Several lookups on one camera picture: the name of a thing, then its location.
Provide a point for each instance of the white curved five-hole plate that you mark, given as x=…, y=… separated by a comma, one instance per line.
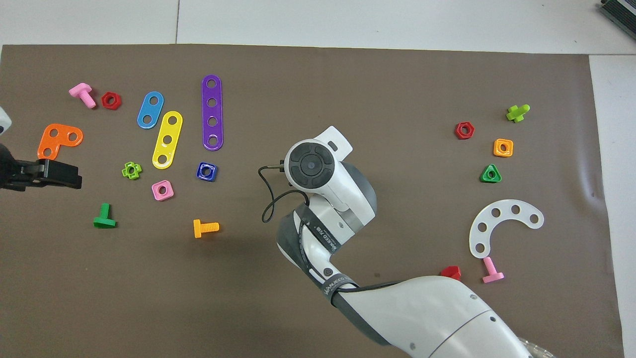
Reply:
x=506, y=209

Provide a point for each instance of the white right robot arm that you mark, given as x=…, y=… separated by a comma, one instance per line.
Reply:
x=328, y=184

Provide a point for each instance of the orange plastic screw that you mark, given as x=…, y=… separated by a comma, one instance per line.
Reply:
x=198, y=228

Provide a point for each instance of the brown table mat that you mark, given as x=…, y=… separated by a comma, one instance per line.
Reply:
x=348, y=89

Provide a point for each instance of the orange square plastic nut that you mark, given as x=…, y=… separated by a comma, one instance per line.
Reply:
x=496, y=153

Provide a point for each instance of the green plastic screw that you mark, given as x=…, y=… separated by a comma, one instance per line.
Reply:
x=104, y=221

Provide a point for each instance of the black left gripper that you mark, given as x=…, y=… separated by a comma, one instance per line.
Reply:
x=20, y=174

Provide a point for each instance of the yellow three-hole strip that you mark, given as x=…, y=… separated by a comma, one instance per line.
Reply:
x=170, y=130

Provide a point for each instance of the blue two-hole strip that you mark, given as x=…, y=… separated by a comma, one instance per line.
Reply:
x=150, y=110

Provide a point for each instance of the red hex plastic nut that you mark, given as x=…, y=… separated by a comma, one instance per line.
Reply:
x=471, y=133
x=118, y=102

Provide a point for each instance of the lime cross plastic nut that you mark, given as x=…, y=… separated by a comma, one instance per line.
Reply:
x=138, y=170

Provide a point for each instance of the green triangle plastic nut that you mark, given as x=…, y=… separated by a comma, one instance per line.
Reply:
x=484, y=179

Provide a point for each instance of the orange three-hole corner plate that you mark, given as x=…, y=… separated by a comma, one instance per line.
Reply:
x=54, y=141

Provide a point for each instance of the purple four-hole strip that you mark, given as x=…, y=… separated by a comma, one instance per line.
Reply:
x=212, y=112

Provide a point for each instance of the black ribbed device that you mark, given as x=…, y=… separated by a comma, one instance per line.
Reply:
x=621, y=11

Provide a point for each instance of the pink square plastic nut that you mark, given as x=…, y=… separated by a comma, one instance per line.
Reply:
x=155, y=196

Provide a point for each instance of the lime cross-head plastic screw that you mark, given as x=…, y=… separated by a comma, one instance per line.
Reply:
x=516, y=114

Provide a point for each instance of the pink plastic screw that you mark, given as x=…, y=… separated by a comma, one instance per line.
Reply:
x=492, y=273
x=82, y=92

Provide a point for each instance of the red hex-head plastic screw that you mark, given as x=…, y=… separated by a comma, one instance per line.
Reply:
x=451, y=271

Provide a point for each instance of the blue square plastic nut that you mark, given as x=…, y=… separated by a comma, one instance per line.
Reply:
x=199, y=177

